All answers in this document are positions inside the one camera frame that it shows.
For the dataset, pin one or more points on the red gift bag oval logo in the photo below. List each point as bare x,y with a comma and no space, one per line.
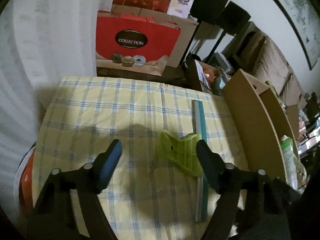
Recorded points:
162,42

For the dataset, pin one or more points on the long teal grey strip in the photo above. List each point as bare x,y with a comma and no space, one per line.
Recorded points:
199,120

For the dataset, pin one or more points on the brown cardboard organizer box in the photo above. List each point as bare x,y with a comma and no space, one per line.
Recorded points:
250,120

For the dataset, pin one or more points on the large beige sofa cushion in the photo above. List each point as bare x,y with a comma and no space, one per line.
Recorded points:
272,62

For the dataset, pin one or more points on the black framed wall picture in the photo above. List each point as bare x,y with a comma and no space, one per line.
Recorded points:
300,10

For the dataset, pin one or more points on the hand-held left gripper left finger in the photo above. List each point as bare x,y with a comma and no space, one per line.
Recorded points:
111,162

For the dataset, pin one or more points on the small beige sofa cushion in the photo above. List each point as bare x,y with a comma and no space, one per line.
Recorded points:
293,90

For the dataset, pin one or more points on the red plastic bucket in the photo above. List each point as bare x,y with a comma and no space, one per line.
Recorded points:
26,180

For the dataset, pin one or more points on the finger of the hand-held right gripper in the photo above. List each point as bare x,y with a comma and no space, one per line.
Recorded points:
312,107

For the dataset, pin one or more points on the large brown cardboard box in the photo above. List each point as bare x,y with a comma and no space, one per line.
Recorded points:
182,42

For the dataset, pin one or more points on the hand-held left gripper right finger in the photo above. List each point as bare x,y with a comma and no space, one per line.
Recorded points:
207,165

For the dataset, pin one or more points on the white curtain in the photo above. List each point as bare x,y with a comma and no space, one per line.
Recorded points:
37,42

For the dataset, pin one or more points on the lime green claw clip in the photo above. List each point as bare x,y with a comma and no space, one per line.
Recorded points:
180,155

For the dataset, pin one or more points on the green labelled tin can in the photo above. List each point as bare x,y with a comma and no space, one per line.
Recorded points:
287,155

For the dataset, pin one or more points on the white printed carton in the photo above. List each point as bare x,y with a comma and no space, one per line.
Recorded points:
201,75

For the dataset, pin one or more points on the black speaker on stand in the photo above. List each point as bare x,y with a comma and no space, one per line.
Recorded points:
210,2
235,17

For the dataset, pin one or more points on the yellow blue checkered tablecloth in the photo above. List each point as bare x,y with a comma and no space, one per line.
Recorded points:
100,110

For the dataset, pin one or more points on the green black pouch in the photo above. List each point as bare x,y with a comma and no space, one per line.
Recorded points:
271,86

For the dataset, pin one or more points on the pink white tissue pack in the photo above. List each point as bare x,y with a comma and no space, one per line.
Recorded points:
181,2

